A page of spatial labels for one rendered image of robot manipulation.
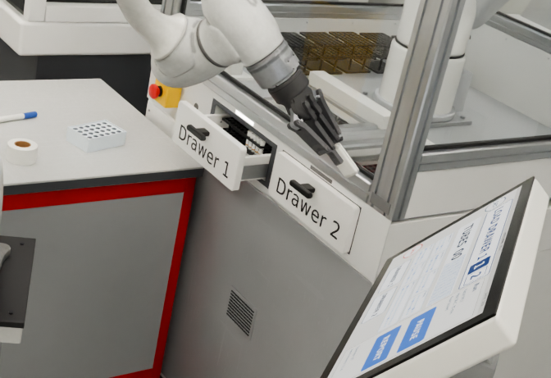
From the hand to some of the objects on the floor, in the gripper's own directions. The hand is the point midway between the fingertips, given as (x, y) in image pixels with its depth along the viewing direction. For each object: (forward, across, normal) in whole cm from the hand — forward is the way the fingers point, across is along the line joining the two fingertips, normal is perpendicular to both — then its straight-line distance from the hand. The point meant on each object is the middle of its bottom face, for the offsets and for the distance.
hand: (342, 160), depth 190 cm
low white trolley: (+21, +2, +139) cm, 141 cm away
